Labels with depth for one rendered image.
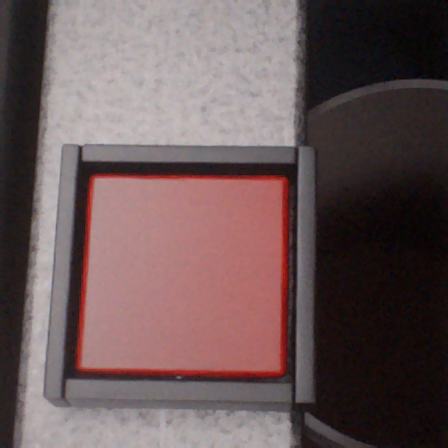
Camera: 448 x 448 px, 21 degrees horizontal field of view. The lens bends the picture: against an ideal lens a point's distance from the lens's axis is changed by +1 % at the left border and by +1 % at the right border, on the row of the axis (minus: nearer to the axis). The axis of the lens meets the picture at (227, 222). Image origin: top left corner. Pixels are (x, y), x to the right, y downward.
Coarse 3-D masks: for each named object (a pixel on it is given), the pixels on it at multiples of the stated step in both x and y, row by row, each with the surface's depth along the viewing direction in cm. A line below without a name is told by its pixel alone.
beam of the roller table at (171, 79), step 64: (64, 0) 40; (128, 0) 40; (192, 0) 40; (256, 0) 39; (64, 64) 39; (128, 64) 39; (192, 64) 39; (256, 64) 39; (64, 128) 38; (128, 128) 38; (192, 128) 38; (256, 128) 38
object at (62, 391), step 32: (64, 160) 36; (96, 160) 36; (128, 160) 36; (160, 160) 36; (192, 160) 36; (224, 160) 36; (256, 160) 36; (288, 160) 36; (64, 192) 36; (64, 224) 36; (64, 256) 35; (64, 288) 35; (64, 320) 35; (64, 352) 35; (64, 384) 34; (96, 384) 34; (128, 384) 34; (160, 384) 34; (192, 384) 34; (224, 384) 34; (256, 384) 34; (288, 384) 34
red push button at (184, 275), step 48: (96, 192) 36; (144, 192) 36; (192, 192) 36; (240, 192) 36; (288, 192) 36; (96, 240) 36; (144, 240) 36; (192, 240) 36; (240, 240) 36; (288, 240) 36; (96, 288) 35; (144, 288) 35; (192, 288) 35; (240, 288) 35; (288, 288) 35; (96, 336) 35; (144, 336) 35; (192, 336) 35; (240, 336) 35
